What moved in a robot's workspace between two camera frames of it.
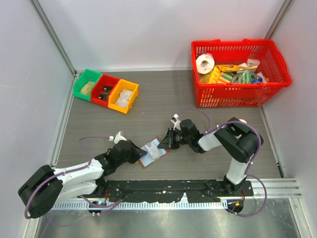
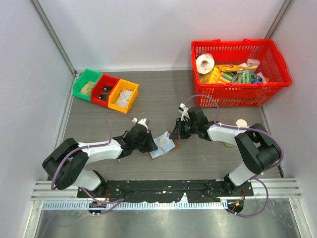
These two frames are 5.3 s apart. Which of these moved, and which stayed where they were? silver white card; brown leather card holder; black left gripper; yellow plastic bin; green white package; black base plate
Moved: black left gripper; brown leather card holder
Stayed: yellow plastic bin; black base plate; green white package; silver white card
